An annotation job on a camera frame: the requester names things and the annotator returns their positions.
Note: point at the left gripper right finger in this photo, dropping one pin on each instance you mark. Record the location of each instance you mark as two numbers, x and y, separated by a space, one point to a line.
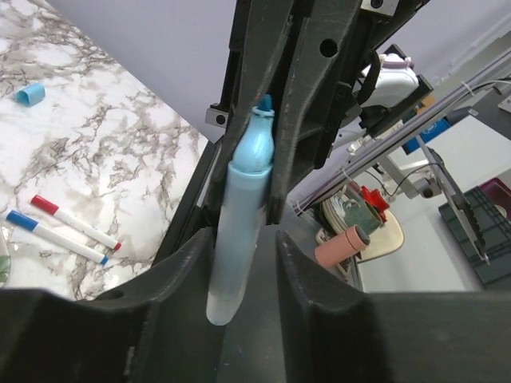
333 332

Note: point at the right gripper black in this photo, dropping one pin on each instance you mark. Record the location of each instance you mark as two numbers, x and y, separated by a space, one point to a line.
308 56

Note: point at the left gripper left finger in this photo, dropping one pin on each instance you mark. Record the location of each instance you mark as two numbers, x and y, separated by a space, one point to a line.
152 328

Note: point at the light blue highlighter body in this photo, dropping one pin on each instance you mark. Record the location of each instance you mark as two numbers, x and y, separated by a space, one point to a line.
241 215

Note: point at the white red acrylic marker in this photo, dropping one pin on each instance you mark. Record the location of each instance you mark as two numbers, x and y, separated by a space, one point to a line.
87 229

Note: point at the white blue acrylic marker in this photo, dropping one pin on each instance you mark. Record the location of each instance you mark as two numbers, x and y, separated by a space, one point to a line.
69 244

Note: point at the light blue highlighter cap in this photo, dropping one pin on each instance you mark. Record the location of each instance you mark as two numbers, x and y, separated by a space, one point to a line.
31 95

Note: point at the red pen cap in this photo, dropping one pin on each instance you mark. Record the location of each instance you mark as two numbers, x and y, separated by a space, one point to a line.
44 205

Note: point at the blue pen cap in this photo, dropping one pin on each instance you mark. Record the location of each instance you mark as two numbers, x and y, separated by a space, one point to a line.
21 220

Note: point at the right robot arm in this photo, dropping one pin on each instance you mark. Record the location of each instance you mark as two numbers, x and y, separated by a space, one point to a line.
397 89

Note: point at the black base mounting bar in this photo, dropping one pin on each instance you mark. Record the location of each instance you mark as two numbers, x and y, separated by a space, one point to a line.
189 216

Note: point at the floral serving tray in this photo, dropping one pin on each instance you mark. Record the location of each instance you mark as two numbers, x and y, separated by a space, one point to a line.
5 263

